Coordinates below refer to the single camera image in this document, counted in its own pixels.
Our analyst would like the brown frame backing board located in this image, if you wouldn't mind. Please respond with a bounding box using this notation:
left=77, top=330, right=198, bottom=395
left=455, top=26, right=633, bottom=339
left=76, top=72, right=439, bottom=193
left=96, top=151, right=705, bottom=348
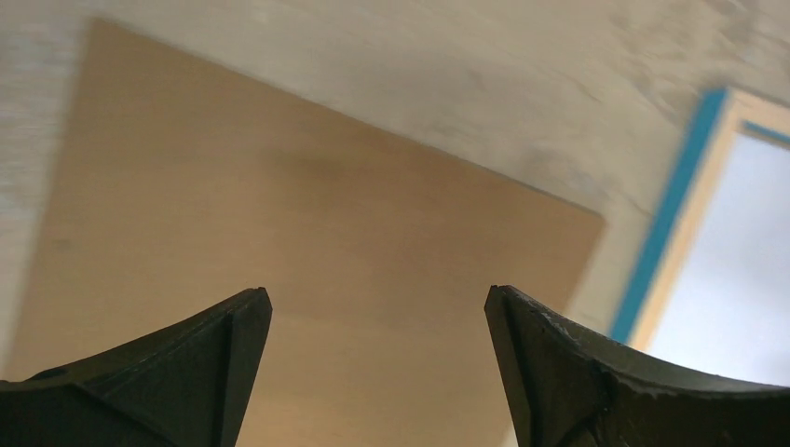
left=7, top=19, right=604, bottom=446

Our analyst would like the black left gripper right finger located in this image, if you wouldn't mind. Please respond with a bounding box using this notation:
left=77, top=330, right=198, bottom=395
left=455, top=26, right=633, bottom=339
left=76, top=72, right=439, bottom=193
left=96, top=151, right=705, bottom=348
left=484, top=286, right=789, bottom=446

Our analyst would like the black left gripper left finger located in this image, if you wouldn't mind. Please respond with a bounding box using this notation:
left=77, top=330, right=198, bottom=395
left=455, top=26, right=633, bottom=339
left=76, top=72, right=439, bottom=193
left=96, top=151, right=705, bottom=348
left=1, top=288, right=272, bottom=446

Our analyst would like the blue wooden picture frame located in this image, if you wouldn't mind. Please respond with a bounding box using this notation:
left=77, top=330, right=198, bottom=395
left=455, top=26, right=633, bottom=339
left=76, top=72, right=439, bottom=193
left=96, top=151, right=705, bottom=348
left=609, top=87, right=789, bottom=351

